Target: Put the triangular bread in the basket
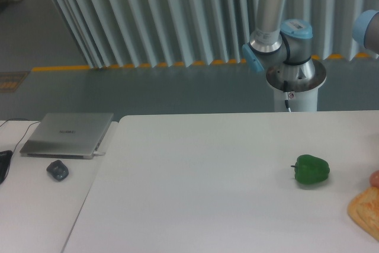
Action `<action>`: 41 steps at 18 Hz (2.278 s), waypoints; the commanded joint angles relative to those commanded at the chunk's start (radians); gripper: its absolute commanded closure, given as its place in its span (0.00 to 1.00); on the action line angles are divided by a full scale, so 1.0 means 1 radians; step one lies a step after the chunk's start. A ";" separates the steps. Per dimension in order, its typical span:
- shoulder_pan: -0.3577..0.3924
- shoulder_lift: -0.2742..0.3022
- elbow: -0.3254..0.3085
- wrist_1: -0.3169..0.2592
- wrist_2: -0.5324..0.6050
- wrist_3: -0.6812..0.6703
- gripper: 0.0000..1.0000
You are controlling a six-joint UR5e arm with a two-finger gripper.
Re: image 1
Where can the black keyboard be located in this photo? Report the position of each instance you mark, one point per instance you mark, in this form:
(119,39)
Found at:
(5,160)

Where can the black computer mouse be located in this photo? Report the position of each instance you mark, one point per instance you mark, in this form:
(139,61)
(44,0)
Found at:
(58,170)

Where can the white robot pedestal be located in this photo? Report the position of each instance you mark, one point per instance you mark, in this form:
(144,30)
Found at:
(295,101)

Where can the white usb connector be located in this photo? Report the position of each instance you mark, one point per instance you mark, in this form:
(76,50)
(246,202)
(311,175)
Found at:
(99,153)

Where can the pink round fruit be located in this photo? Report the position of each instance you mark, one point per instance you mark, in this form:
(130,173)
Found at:
(374,179)

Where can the green bell pepper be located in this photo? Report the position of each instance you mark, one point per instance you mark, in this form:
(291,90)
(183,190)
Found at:
(309,169)

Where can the white folding partition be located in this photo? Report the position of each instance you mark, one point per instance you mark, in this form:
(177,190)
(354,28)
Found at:
(139,32)

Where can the triangular orange bread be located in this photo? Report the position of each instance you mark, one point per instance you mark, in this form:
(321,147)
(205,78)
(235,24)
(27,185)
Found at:
(363,210)

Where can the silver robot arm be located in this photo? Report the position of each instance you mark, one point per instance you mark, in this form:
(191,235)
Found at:
(288,32)

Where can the silver closed laptop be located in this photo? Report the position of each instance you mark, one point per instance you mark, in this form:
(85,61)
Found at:
(68,135)

